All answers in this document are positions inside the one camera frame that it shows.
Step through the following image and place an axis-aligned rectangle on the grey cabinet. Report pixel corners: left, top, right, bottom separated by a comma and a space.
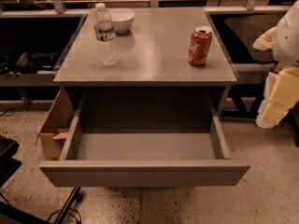
55, 7, 236, 130

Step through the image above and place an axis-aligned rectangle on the orange coke can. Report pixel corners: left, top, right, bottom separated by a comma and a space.
188, 26, 212, 65

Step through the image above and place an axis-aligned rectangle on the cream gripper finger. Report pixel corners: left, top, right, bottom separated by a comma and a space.
253, 27, 277, 50
255, 66, 299, 129

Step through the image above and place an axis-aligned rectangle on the open grey top drawer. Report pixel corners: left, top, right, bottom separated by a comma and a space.
40, 89, 249, 187

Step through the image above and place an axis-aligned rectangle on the cardboard box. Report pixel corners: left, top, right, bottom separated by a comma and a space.
38, 91, 74, 160

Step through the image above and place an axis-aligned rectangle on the white ceramic bowl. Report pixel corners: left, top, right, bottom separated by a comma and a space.
110, 8, 135, 33

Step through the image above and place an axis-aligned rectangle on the black stand left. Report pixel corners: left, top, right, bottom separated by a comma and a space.
0, 136, 21, 187

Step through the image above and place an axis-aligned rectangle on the black floor cable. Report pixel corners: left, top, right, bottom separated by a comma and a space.
46, 207, 82, 224

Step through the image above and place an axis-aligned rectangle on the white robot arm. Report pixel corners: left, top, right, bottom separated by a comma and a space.
253, 1, 299, 129

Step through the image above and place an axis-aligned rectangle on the clear plastic water bottle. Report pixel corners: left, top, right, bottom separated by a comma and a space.
93, 3, 118, 66

